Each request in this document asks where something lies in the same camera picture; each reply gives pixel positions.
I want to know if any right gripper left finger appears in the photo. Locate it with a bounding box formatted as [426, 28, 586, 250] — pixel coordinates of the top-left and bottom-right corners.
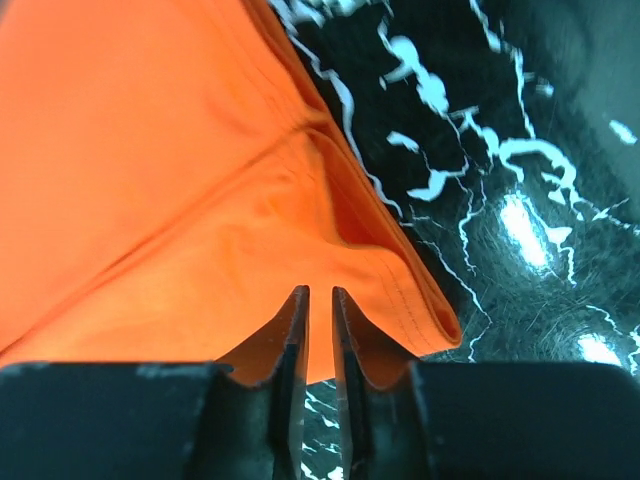
[199, 286, 310, 479]

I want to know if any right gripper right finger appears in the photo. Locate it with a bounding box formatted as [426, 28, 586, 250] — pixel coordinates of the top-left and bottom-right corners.
[332, 287, 430, 479]

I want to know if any orange t-shirt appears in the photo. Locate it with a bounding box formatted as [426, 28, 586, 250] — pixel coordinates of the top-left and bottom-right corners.
[1, 1, 461, 383]

